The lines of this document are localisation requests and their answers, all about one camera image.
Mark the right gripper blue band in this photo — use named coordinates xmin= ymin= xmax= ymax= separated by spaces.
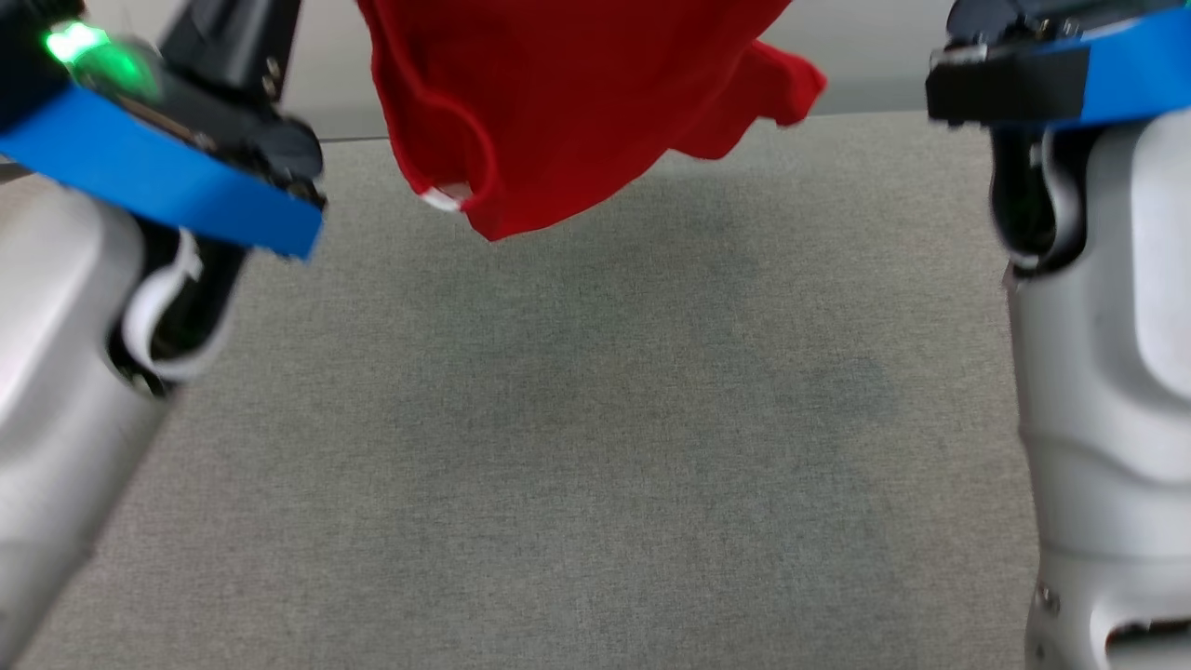
xmin=926 ymin=0 xmax=1191 ymax=132

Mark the red and white basketball jersey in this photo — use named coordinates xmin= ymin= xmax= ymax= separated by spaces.
xmin=356 ymin=0 xmax=829 ymax=244

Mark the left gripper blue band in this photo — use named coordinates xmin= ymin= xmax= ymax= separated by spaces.
xmin=0 ymin=0 xmax=328 ymax=262

